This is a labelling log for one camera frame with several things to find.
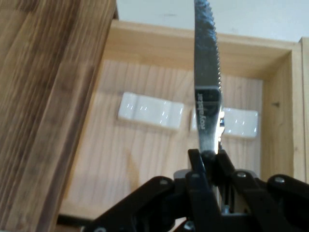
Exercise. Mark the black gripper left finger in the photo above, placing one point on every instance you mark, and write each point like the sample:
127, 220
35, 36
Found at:
169, 205

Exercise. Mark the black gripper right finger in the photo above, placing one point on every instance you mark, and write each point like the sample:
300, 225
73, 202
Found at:
272, 205

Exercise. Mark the serrated steel table knife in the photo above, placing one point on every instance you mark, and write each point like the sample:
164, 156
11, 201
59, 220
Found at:
206, 72

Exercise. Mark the light wooden drawer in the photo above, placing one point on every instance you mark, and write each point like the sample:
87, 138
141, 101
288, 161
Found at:
144, 157

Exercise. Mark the white ceramic cutlery rest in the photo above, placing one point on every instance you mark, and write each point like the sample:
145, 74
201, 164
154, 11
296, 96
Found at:
149, 111
241, 123

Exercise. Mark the dark wooden cabinet block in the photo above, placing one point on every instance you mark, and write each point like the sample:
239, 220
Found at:
43, 96

